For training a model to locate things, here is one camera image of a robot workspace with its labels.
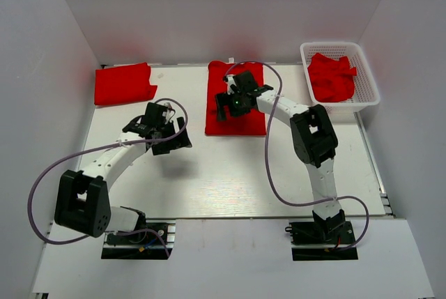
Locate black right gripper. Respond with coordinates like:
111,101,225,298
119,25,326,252
215,89,252,122

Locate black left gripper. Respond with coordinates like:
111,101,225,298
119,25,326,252
152,116,191,155

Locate red t shirt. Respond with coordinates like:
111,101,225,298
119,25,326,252
94,63,157,106
204,61,266,137

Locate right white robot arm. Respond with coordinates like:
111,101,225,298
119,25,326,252
215,71,346,243

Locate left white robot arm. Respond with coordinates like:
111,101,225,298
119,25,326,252
54,99,192,243

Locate crumpled red shirt in basket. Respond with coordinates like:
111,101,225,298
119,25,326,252
307,53,357,102

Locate white plastic mesh basket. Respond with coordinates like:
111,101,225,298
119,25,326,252
300,41,380,114

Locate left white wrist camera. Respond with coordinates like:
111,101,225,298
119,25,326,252
163,102,176,120

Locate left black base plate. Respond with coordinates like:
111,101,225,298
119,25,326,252
101,220,176,261

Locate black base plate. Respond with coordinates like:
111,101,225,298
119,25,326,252
101,220,176,261
285,222,358,261

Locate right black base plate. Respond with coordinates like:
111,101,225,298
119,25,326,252
285,222,358,261

